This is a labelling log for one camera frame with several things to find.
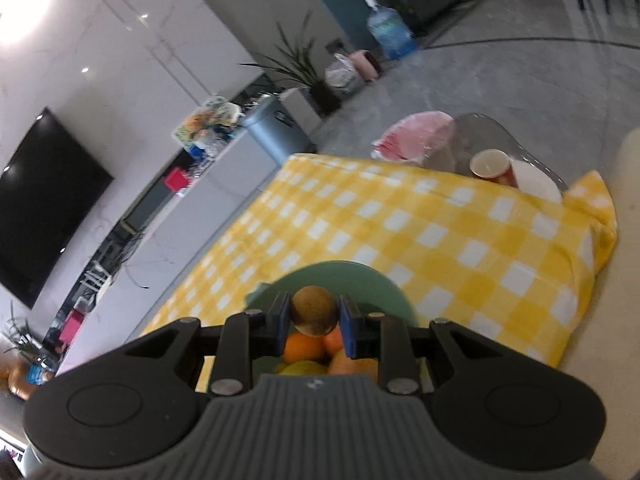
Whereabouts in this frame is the yellow lemon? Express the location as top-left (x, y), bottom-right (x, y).
top-left (274, 360), bottom-right (330, 377)

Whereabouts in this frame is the brown kiwi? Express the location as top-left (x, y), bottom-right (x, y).
top-left (291, 285), bottom-right (338, 337)

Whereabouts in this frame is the clear plastic bag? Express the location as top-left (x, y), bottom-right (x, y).
top-left (325, 55), bottom-right (363, 98)

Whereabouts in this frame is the pink box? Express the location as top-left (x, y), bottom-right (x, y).
top-left (60, 310), bottom-right (86, 343)

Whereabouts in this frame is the yellow checked tablecloth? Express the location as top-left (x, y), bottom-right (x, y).
top-left (137, 152), bottom-right (618, 393)

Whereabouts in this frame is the white plate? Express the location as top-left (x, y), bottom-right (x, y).
top-left (510, 160), bottom-right (563, 206)

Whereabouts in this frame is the grey low media cabinet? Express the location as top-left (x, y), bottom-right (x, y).
top-left (50, 130), bottom-right (281, 376)

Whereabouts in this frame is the black wall television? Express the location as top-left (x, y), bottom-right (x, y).
top-left (0, 107), bottom-right (115, 310)

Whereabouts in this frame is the red paper cup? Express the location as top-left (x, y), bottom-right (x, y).
top-left (469, 149), bottom-right (518, 188)

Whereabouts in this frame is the pile of colourful packets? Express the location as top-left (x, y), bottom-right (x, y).
top-left (172, 95), bottom-right (246, 161)

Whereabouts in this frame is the red box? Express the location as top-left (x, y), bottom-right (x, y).
top-left (164, 167), bottom-right (191, 195)

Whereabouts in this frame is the large orange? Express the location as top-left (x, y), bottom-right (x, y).
top-left (282, 332), bottom-right (328, 366)
top-left (327, 347), bottom-right (381, 378)

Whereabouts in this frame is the green bowl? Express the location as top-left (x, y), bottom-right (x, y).
top-left (245, 260), bottom-right (416, 396)

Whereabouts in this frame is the small orange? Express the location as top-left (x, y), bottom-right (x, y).
top-left (322, 325), bottom-right (346, 358)

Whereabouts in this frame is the potted long-leaf plant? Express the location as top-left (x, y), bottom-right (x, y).
top-left (240, 12), bottom-right (343, 116)

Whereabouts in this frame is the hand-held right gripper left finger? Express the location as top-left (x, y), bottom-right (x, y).
top-left (122, 291), bottom-right (292, 397)

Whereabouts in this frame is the pink stool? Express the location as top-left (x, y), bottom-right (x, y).
top-left (350, 50), bottom-right (386, 83)

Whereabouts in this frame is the blue water jug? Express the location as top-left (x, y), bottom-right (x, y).
top-left (361, 0), bottom-right (418, 61)

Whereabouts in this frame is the orange brown toy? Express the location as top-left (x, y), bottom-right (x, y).
top-left (0, 360), bottom-right (46, 401)

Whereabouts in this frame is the grey round bin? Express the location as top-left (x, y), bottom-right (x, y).
top-left (242, 94), bottom-right (318, 166)

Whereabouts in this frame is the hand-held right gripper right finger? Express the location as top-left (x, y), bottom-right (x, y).
top-left (338, 293), bottom-right (506, 397)

